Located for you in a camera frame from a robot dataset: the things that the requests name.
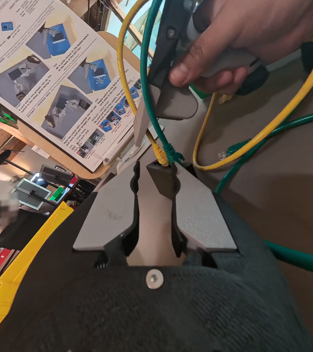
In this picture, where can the small green box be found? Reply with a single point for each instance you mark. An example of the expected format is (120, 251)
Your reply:
(56, 194)

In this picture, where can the black network switch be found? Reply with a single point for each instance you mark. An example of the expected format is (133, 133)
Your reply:
(162, 178)

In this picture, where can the black floor lamp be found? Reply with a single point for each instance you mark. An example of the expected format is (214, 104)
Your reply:
(0, 158)

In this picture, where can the white display stand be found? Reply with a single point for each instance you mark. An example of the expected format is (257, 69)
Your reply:
(129, 156)

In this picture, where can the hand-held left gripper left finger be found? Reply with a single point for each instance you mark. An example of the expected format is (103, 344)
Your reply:
(109, 217)

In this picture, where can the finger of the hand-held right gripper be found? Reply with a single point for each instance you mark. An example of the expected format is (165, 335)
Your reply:
(145, 115)
(175, 104)

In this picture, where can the person's right hand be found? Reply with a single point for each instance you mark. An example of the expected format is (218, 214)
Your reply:
(255, 27)

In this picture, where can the printed instruction sheet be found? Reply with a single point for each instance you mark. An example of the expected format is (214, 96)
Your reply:
(49, 82)

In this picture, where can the yellow plastic bin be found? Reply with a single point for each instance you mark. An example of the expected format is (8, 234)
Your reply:
(21, 261)

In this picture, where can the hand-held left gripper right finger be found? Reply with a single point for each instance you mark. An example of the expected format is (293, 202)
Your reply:
(203, 220)

